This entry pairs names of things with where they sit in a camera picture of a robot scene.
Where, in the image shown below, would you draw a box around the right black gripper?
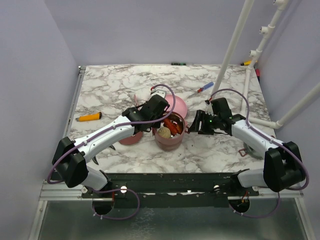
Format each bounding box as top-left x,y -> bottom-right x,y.
188,109 -> 221,135

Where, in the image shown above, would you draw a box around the white steamed bun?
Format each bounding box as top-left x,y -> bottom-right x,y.
157,126 -> 171,139

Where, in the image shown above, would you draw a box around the pink food plate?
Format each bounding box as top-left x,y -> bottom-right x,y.
165,94 -> 188,118

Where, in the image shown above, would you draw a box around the pink steel lunch pot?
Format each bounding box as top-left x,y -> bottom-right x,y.
152,111 -> 187,139

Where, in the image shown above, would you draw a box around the dark red steel lunch pot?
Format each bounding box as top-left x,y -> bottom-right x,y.
154,134 -> 184,152

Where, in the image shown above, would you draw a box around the pink food tongs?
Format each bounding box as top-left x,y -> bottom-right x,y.
133,94 -> 139,106

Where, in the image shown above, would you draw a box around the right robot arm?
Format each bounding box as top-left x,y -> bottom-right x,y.
188,110 -> 310,196

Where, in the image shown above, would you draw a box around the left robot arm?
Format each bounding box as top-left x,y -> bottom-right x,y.
52,94 -> 170,198

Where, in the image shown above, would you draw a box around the red sausage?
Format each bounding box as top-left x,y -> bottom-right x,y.
163,118 -> 178,135

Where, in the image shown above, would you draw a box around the red braised meat piece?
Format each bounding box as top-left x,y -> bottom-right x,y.
174,123 -> 183,135

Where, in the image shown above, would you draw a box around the dark pink round lid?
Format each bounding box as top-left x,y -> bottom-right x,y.
119,132 -> 144,146

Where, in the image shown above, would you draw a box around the transparent grey pot lid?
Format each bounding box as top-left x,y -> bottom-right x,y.
238,143 -> 263,160

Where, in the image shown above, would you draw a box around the red blue screwdriver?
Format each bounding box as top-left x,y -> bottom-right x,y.
187,81 -> 214,99

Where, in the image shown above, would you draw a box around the green black screwdriver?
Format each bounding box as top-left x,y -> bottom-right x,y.
171,62 -> 187,66

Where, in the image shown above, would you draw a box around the yellow utility knife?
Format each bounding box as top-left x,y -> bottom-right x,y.
75,112 -> 102,122

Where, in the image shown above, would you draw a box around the black pliers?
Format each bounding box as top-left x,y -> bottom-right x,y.
92,145 -> 116,165

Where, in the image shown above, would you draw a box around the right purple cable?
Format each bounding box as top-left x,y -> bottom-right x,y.
208,88 -> 310,219

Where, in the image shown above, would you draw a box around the aluminium table edge rail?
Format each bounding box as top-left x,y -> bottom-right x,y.
62,65 -> 87,138

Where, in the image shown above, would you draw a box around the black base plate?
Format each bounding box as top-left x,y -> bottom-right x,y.
80,173 -> 258,211

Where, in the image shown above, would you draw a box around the white pipe frame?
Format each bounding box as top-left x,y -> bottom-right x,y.
212,0 -> 320,130

